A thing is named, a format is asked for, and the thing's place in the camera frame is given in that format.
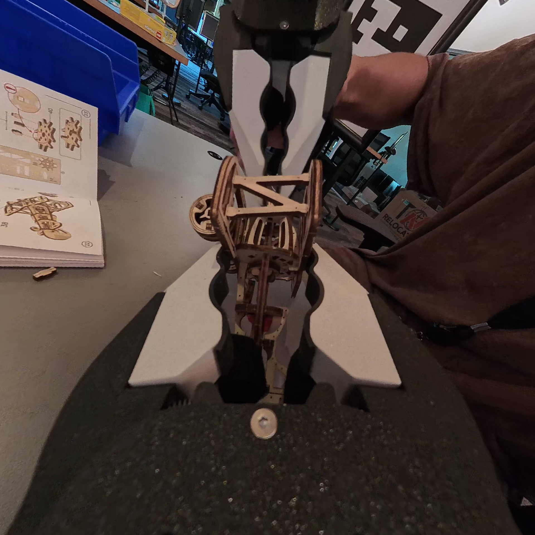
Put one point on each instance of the wooden background table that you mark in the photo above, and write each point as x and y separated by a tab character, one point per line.
177	53

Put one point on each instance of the green container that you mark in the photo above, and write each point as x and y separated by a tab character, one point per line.
146	102

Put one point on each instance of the yellow box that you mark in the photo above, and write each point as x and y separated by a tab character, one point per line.
142	21

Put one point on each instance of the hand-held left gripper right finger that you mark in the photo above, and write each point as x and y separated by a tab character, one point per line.
351	334

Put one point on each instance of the person in brown shirt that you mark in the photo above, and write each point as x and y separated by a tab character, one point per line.
480	188

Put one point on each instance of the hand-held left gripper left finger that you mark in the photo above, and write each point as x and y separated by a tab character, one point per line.
179	334

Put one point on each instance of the grey desk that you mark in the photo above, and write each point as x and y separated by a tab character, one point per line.
83	334

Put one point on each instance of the printed cardboard box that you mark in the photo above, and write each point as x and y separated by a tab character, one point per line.
401	213

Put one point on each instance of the black white marker board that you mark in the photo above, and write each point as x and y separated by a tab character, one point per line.
418	16

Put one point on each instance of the small wooden peg piece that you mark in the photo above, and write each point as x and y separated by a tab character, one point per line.
44	273

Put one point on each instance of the blue plastic bin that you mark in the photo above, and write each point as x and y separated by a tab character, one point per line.
62	54

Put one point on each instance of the black office chair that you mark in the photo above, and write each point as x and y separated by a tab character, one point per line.
209	83

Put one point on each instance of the computer monitor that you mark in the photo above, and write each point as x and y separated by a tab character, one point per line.
207	25

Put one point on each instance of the wooden model airplane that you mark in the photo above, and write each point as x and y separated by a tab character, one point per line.
250	181

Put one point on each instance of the person's right forearm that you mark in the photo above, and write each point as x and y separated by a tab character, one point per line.
376	87

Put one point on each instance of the instruction booklet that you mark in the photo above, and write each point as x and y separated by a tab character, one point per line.
83	217

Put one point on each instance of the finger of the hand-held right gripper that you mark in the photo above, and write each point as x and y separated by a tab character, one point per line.
246	96
309	96

